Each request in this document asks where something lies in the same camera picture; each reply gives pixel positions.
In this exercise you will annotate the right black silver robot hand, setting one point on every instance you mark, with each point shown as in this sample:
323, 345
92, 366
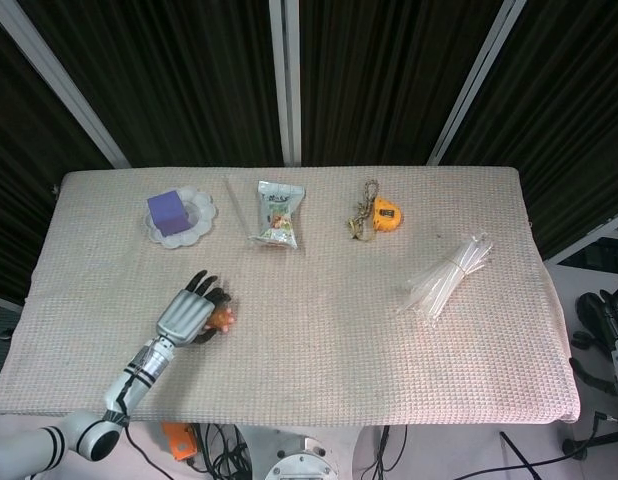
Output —
614, 315

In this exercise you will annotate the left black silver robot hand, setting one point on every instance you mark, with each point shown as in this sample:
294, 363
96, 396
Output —
184, 315

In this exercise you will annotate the orange toy figure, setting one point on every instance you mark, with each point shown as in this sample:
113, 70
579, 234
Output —
221, 320

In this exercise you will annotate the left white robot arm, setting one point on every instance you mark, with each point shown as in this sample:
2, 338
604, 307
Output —
124, 385

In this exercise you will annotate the grey round robot base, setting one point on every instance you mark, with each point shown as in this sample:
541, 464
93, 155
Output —
301, 465

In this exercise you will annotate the white flower-shaped plastic plate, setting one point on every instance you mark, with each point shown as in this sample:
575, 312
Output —
204, 210

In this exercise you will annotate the beige woven table mat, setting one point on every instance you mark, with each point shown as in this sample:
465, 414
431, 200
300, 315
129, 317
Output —
339, 325

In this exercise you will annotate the purple foam cube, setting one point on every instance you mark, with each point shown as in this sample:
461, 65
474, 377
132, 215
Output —
167, 212

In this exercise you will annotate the orange control box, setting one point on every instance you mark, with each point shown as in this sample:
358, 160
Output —
181, 442

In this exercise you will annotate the silver green snack packet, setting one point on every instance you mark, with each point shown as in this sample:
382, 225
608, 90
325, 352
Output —
278, 215

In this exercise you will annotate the bundle of clear straws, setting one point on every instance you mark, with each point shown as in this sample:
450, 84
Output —
449, 275

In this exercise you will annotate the yellow tape measure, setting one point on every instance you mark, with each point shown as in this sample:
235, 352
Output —
387, 215

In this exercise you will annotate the white frame post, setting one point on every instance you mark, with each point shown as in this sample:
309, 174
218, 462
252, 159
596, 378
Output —
285, 80
476, 80
54, 80
589, 240

